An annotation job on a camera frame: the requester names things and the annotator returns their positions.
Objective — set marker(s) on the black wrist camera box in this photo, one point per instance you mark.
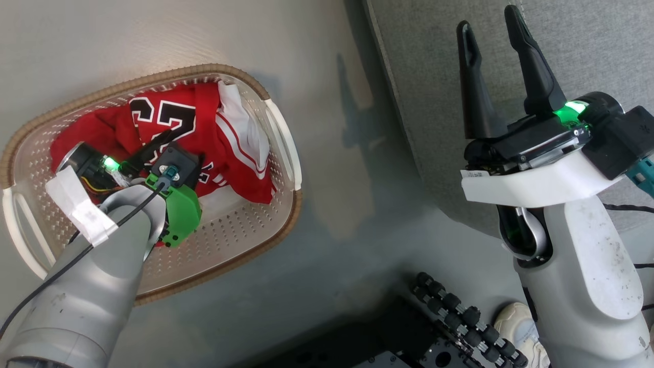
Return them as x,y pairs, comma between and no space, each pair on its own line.
184,163
621,143

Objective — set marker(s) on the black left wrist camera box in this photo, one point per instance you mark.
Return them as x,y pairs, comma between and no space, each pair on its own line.
184,163

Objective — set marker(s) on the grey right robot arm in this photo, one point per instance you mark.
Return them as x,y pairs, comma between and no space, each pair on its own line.
587,281

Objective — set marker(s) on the white shoe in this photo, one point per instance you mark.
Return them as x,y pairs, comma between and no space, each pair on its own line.
518,327

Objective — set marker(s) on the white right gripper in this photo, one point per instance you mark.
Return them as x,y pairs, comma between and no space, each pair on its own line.
531,181

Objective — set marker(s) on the red jersey with white trim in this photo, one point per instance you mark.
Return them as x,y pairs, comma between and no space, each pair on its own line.
173,110

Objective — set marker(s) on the white perforated laundry basket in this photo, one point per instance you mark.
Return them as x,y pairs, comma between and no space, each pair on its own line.
240,230

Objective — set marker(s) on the grey fabric seat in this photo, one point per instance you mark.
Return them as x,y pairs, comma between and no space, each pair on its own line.
587,46

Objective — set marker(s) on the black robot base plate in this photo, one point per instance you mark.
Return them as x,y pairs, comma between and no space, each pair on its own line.
388,342

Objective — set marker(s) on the red shorts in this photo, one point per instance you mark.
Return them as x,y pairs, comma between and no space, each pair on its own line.
87,135

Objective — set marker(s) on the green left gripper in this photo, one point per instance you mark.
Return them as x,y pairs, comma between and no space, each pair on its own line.
181,214

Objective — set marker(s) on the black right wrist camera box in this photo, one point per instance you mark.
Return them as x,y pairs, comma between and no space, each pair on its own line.
621,143

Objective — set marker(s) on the white tape strip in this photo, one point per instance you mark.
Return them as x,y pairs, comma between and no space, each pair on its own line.
76,204

